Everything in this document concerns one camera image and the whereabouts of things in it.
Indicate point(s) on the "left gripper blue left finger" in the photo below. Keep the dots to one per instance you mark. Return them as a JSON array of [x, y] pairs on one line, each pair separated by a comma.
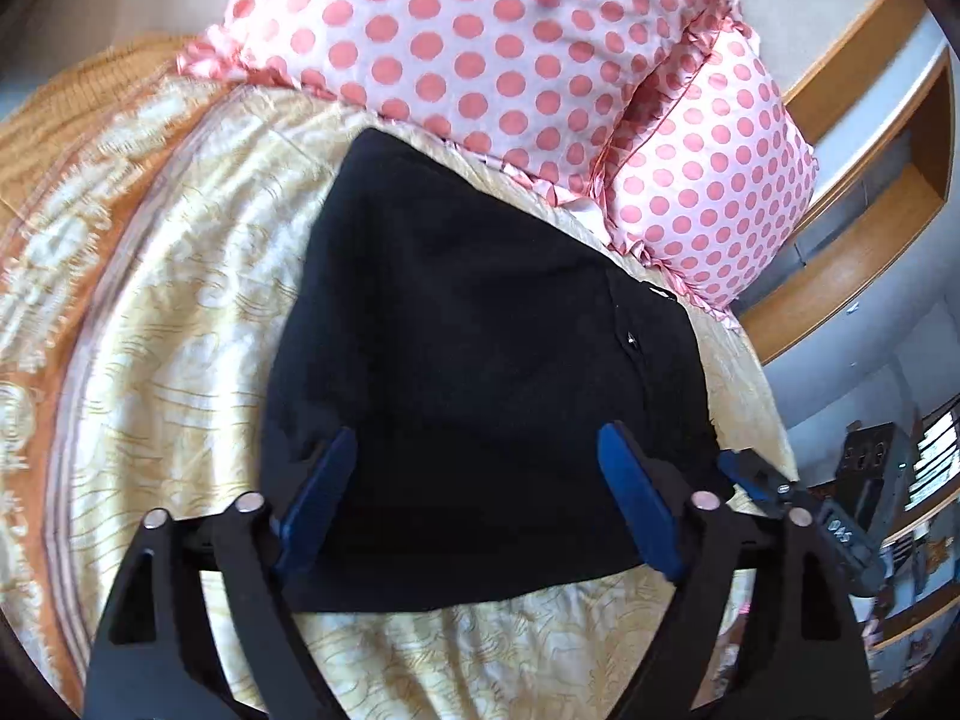
[[306, 522]]

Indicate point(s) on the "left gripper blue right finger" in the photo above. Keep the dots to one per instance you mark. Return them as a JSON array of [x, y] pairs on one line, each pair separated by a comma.
[[652, 527]]

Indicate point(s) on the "left pink polka dot pillow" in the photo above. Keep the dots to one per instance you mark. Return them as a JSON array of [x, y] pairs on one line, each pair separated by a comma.
[[543, 86]]

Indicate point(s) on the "black pants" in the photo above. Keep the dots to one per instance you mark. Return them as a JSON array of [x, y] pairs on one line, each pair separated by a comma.
[[476, 352]]

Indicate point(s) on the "right pink polka dot pillow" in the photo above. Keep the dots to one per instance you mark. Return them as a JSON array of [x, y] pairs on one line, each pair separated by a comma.
[[708, 173]]

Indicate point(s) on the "pink polka dot pillow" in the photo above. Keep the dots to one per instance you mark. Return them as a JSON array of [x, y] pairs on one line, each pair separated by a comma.
[[708, 173], [543, 86]]

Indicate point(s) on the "wooden shelf unit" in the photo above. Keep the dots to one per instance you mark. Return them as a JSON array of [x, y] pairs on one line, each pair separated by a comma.
[[905, 624]]

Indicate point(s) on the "yellow patterned bedspread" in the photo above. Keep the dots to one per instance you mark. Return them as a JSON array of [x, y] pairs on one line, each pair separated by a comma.
[[153, 228]]

